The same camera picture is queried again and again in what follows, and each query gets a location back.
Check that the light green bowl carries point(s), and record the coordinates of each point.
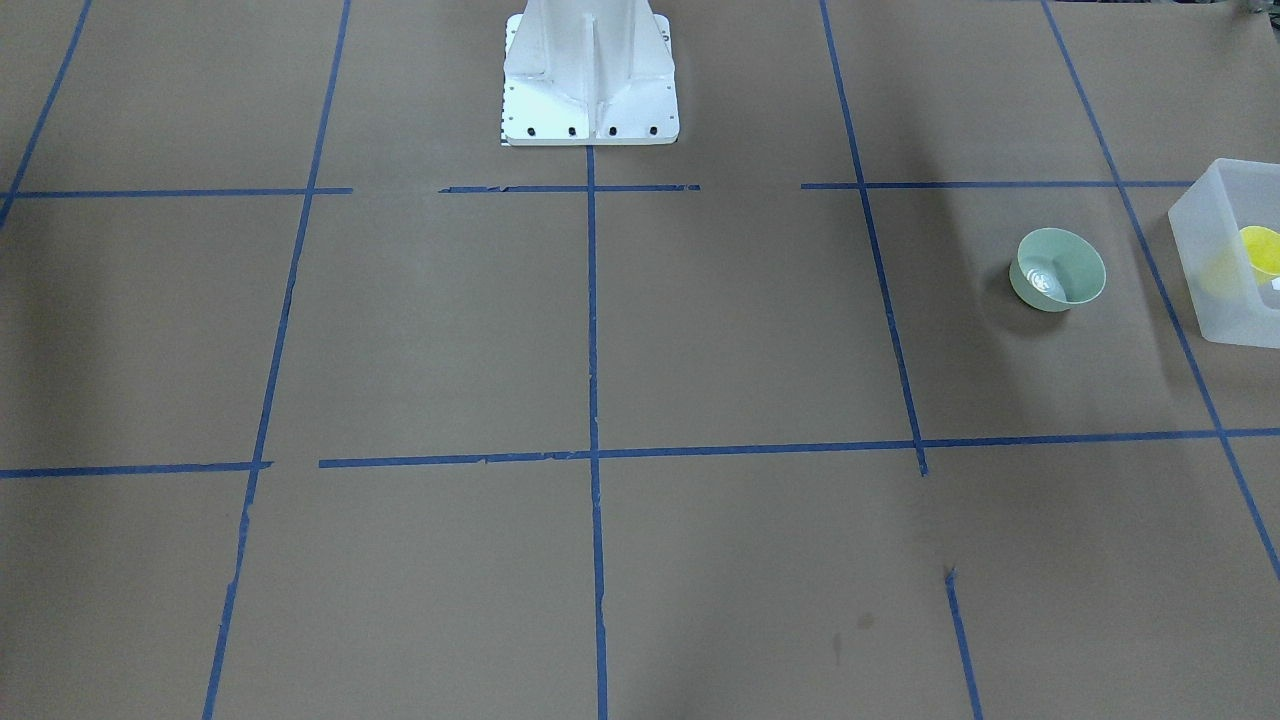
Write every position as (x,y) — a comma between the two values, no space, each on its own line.
(1054,270)

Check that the translucent plastic box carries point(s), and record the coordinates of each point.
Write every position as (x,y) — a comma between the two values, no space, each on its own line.
(1234,304)

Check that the yellow round item in box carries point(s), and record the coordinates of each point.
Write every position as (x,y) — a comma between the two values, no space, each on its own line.
(1262,246)

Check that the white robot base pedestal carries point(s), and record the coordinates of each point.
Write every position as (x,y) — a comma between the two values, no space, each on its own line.
(589,73)

